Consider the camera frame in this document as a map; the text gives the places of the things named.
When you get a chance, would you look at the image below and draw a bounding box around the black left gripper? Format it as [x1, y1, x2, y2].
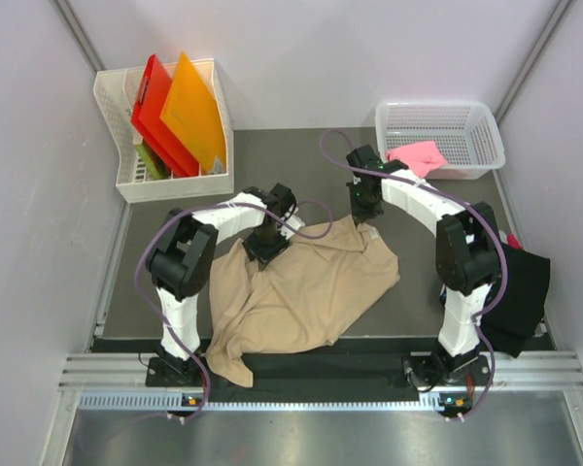
[242, 224, 291, 271]

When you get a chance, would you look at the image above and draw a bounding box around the beige t shirt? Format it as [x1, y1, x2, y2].
[206, 216, 400, 387]

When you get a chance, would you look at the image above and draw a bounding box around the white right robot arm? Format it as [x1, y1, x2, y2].
[346, 145, 506, 384]

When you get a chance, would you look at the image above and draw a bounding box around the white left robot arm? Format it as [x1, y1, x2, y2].
[145, 183, 296, 385]

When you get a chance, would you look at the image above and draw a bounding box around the pink t shirt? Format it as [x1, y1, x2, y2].
[386, 141, 447, 179]

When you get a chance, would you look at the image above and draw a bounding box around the red plastic folder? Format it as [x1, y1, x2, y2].
[131, 54, 200, 178]

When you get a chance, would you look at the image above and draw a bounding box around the white mesh laundry basket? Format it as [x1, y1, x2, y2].
[375, 101, 505, 180]

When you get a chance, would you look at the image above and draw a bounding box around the green booklet in rack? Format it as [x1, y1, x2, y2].
[134, 142, 171, 181]

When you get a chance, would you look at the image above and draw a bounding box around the orange plastic folder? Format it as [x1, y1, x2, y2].
[160, 52, 226, 175]

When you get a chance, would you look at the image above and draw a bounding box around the black printed t shirt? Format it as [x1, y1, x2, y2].
[481, 235, 551, 357]

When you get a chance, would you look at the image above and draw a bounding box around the white file organizer rack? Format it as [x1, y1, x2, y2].
[93, 58, 235, 204]

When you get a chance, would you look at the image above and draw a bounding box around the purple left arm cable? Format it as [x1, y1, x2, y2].
[133, 199, 333, 423]

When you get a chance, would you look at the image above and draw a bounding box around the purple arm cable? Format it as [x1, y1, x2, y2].
[319, 127, 511, 422]
[133, 199, 333, 423]

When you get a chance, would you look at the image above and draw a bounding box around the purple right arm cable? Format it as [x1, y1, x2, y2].
[319, 127, 511, 422]

